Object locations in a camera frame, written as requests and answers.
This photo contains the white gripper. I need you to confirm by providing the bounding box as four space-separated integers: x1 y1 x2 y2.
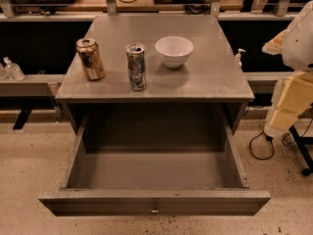
264 71 313 137

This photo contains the silver blue redbull can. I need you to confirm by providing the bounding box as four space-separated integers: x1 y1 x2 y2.
125 43 147 91

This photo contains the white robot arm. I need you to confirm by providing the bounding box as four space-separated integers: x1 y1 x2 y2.
262 1 313 137

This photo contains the metal drawer knob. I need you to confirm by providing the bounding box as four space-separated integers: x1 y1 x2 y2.
151 204 159 214

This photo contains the open grey top drawer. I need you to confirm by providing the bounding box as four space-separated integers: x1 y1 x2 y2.
39 105 271 216

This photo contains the gold soda can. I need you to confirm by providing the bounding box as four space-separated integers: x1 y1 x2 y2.
76 38 105 80

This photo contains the black stand leg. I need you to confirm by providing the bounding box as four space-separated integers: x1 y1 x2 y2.
290 126 313 176

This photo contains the white pump bottle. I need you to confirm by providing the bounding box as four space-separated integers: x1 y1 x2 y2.
235 48 246 67

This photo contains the white ceramic bowl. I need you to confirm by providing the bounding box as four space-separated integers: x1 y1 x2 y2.
155 36 194 68

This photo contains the clear sanitizer pump bottle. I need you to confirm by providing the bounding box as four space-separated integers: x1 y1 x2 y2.
3 57 24 81

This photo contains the black power cable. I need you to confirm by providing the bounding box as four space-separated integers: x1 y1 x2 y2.
248 129 276 161

